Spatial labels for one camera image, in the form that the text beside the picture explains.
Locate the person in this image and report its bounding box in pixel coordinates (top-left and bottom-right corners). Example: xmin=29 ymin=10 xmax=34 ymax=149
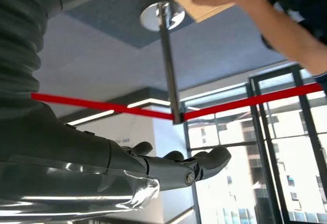
xmin=184 ymin=0 xmax=327 ymax=92

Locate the light wood desk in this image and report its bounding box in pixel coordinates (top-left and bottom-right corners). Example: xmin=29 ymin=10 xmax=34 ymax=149
xmin=157 ymin=0 xmax=286 ymax=23

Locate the ceiling strip light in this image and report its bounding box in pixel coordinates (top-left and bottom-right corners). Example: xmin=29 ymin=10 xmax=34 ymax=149
xmin=127 ymin=98 xmax=171 ymax=109
xmin=66 ymin=109 xmax=115 ymax=127

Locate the red barrier belt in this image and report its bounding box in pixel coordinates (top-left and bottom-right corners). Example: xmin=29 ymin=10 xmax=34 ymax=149
xmin=184 ymin=82 xmax=322 ymax=121
xmin=31 ymin=93 xmax=174 ymax=121

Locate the chrome stanchion post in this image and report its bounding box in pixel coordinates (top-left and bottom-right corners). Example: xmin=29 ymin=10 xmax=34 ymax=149
xmin=140 ymin=0 xmax=186 ymax=126

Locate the black window frame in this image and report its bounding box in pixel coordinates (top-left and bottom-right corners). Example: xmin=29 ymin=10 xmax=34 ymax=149
xmin=246 ymin=63 xmax=327 ymax=224

